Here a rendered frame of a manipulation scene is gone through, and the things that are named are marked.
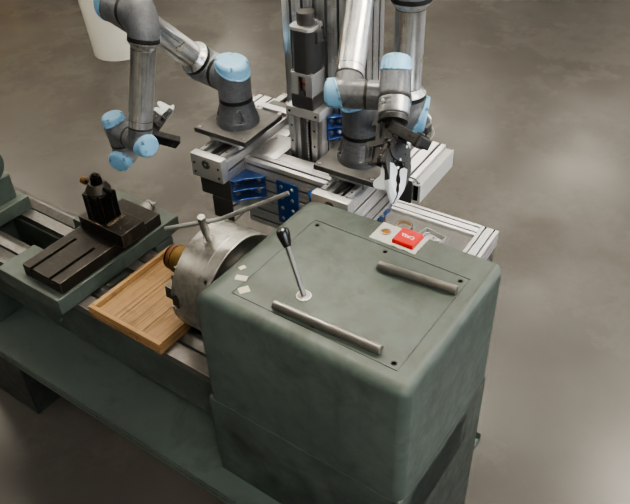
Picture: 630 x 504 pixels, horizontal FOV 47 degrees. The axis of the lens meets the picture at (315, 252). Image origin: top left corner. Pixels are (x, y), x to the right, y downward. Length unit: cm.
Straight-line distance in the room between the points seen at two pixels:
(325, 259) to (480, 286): 38
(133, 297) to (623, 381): 208
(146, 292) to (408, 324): 100
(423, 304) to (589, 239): 249
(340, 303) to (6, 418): 200
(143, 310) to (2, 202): 81
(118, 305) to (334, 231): 78
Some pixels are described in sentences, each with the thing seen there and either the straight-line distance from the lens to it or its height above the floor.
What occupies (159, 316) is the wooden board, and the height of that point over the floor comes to 88.
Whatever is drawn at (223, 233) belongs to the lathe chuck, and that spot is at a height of 124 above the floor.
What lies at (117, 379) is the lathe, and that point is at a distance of 260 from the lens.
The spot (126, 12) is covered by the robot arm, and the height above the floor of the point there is 165.
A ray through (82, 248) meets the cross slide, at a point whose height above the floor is 97.
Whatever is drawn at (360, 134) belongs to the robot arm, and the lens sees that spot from 227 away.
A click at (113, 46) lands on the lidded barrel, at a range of 616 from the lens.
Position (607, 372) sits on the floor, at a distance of 341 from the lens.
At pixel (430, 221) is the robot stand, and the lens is 369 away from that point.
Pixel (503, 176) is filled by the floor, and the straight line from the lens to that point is 450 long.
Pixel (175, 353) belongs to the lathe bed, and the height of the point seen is 86.
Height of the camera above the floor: 240
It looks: 39 degrees down
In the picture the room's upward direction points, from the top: 2 degrees counter-clockwise
